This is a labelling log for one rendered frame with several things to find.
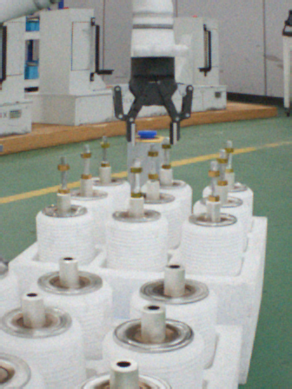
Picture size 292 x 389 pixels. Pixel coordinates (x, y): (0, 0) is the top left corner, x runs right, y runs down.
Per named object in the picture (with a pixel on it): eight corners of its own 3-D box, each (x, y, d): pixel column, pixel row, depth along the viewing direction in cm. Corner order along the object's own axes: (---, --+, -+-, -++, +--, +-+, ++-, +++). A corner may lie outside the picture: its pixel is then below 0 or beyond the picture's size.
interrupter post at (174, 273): (161, 298, 68) (161, 269, 67) (165, 290, 70) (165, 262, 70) (183, 299, 68) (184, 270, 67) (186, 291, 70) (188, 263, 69)
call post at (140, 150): (128, 280, 144) (126, 141, 137) (135, 271, 151) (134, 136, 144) (159, 283, 143) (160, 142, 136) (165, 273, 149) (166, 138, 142)
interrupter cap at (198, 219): (210, 232, 93) (210, 227, 93) (177, 220, 99) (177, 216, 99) (247, 223, 97) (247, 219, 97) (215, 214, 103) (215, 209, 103)
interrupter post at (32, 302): (19, 328, 59) (16, 297, 58) (28, 319, 61) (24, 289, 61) (42, 331, 59) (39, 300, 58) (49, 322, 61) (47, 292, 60)
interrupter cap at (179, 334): (103, 352, 55) (102, 345, 55) (122, 319, 62) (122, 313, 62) (188, 359, 53) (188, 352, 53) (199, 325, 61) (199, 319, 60)
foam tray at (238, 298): (17, 359, 103) (7, 263, 99) (83, 286, 140) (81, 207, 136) (245, 385, 95) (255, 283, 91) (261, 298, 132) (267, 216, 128)
